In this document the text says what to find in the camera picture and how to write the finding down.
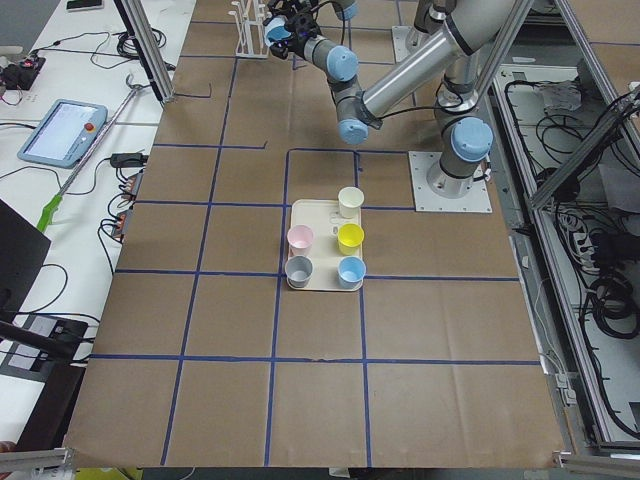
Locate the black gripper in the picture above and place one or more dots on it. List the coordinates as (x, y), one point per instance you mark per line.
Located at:
(296, 28)
(275, 4)

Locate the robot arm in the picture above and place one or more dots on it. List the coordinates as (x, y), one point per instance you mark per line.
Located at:
(390, 10)
(462, 41)

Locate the pale green plastic cup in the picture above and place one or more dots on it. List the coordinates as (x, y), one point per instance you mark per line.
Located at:
(350, 200)

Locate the pink plastic cup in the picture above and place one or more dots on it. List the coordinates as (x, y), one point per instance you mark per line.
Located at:
(300, 239)

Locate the yellow plastic cup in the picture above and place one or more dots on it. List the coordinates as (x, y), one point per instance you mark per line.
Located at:
(350, 238)

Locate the grey plastic cup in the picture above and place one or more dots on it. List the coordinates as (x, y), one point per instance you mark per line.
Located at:
(298, 271)

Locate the light blue plastic cup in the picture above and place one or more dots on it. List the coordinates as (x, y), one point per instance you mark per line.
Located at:
(351, 272)

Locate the cream plastic tray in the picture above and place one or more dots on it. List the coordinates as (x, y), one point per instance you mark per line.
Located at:
(324, 219)

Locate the teach pendant tablet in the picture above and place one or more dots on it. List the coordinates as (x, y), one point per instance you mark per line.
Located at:
(64, 134)

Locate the metal reacher grabber stick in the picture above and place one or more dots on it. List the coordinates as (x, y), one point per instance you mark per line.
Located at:
(51, 207)

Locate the black monitor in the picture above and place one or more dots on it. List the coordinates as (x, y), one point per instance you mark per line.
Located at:
(23, 252)

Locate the white wire cup rack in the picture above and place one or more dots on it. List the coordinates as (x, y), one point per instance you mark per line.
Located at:
(249, 16)

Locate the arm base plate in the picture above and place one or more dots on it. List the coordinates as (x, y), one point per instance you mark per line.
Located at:
(406, 40)
(436, 192)

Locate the aluminium frame post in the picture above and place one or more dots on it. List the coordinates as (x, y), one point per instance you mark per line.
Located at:
(137, 25)

